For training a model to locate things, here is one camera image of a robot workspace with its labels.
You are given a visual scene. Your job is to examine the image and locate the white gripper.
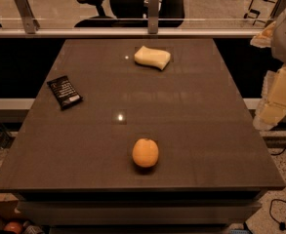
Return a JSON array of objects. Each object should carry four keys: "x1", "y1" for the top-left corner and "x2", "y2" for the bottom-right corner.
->
[{"x1": 250, "y1": 8, "x2": 286, "y2": 131}]

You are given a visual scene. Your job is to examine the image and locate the yellow sponge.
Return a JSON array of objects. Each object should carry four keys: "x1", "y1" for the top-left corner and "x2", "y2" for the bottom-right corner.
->
[{"x1": 134, "y1": 46, "x2": 171, "y2": 70}]

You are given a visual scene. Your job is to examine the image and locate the black office chair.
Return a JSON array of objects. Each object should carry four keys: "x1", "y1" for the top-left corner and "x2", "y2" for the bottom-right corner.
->
[{"x1": 75, "y1": 0, "x2": 184, "y2": 27}]

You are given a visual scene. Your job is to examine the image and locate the orange fruit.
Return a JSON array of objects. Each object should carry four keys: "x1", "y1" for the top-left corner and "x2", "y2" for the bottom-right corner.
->
[{"x1": 132, "y1": 138, "x2": 159, "y2": 168}]

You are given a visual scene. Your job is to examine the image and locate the black snack packet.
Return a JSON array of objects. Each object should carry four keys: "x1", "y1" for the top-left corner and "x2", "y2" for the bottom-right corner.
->
[{"x1": 47, "y1": 75, "x2": 83, "y2": 110}]

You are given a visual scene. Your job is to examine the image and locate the orange ball under table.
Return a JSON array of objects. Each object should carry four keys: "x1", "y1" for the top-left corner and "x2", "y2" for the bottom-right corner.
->
[{"x1": 4, "y1": 221, "x2": 23, "y2": 234}]

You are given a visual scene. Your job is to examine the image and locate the right metal rail bracket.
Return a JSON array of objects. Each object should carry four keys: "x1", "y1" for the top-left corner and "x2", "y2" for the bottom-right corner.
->
[{"x1": 268, "y1": 0, "x2": 286, "y2": 22}]

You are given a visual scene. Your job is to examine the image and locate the metal rail bracket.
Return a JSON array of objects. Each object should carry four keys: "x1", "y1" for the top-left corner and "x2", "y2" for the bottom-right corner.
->
[
  {"x1": 147, "y1": 0, "x2": 159, "y2": 34},
  {"x1": 268, "y1": 0, "x2": 286, "y2": 22},
  {"x1": 14, "y1": 0, "x2": 40, "y2": 34}
]

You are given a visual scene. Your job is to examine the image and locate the wooden stool frame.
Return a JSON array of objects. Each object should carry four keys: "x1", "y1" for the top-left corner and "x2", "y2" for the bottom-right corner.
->
[{"x1": 243, "y1": 0, "x2": 279, "y2": 26}]

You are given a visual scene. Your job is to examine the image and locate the middle metal rail bracket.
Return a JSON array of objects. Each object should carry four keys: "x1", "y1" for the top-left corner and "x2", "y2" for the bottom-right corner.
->
[{"x1": 147, "y1": 0, "x2": 159, "y2": 34}]

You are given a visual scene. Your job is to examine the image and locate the black floor cable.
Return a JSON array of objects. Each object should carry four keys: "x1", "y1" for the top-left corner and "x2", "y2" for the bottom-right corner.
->
[{"x1": 268, "y1": 198, "x2": 286, "y2": 234}]

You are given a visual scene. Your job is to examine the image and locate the left metal rail bracket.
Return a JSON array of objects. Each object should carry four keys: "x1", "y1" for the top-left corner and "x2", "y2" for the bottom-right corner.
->
[{"x1": 14, "y1": 0, "x2": 40, "y2": 34}]

